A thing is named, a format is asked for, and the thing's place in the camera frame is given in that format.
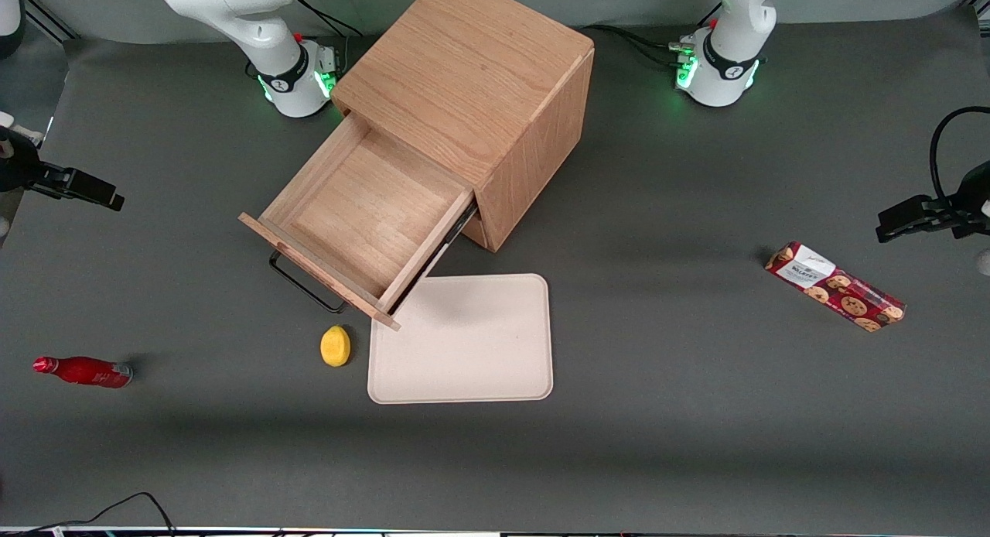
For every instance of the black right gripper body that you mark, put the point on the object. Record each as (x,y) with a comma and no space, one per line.
(15,168)

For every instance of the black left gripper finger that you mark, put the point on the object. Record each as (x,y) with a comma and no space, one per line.
(947,214)
(901,220)

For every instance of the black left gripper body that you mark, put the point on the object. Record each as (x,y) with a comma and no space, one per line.
(971,196)

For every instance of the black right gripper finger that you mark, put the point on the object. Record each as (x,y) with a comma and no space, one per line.
(94,190)
(50,179)

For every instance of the wooden drawer with shallow front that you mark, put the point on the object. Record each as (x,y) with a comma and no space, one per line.
(363,204)

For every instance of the wooden drawer with deep front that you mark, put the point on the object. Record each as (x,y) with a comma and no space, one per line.
(478,231)

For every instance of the oak wooden drawer cabinet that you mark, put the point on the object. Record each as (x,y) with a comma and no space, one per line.
(464,57)

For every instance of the red tartan cookie box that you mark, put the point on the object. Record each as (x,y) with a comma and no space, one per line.
(835,288)

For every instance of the red bottle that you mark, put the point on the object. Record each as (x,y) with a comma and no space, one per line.
(85,371)

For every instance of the yellow lemon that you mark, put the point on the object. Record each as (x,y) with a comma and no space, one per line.
(336,347)

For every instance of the cream rectangular tray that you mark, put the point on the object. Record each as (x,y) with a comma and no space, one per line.
(479,343)

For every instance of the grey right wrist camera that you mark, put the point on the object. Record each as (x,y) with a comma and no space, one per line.
(23,135)

